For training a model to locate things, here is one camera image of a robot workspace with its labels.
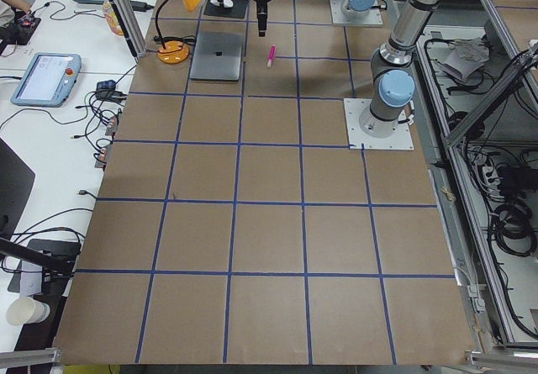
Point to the grey closed laptop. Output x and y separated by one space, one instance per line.
217 57

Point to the pink marker pen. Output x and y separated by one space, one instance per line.
271 56

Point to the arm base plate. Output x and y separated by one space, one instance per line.
356 13
365 132

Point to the white computer mouse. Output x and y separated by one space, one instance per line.
223 3

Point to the orange drink bottle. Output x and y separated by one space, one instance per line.
111 18

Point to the white paper cup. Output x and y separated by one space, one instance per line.
27 311

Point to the orange desk lamp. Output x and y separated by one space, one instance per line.
174 28

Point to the aluminium frame post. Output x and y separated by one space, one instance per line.
130 27

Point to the black mousepad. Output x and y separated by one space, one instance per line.
238 11

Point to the black power adapter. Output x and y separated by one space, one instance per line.
139 6

